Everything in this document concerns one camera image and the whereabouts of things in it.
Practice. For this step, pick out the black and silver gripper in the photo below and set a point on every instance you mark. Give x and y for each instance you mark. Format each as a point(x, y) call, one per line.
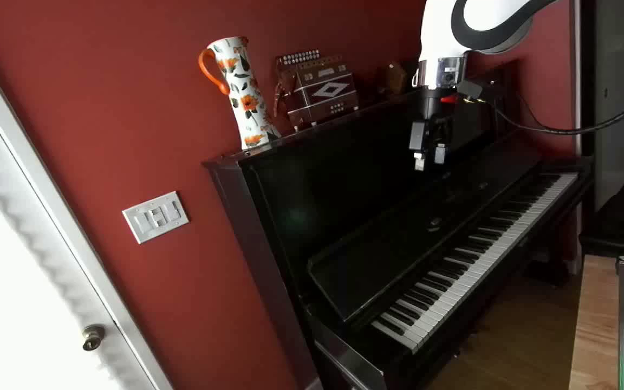
point(438, 76)

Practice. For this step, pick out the black piano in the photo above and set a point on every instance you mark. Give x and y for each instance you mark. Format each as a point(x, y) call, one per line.
point(413, 239)

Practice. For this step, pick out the small brown figurine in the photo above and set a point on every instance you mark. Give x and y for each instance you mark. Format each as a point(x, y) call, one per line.
point(396, 79)

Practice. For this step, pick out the white orange floral pitcher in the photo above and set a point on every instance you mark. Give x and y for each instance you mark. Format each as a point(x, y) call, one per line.
point(243, 94)

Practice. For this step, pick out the metal door knob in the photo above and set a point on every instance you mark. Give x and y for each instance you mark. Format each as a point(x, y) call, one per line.
point(93, 336)

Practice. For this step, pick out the white door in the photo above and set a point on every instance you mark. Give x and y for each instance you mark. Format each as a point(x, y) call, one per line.
point(31, 251)

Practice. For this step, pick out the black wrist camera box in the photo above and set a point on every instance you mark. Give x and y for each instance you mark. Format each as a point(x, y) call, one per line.
point(472, 89)

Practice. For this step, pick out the white wall switch plate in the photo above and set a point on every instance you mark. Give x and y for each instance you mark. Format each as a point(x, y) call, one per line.
point(155, 214)

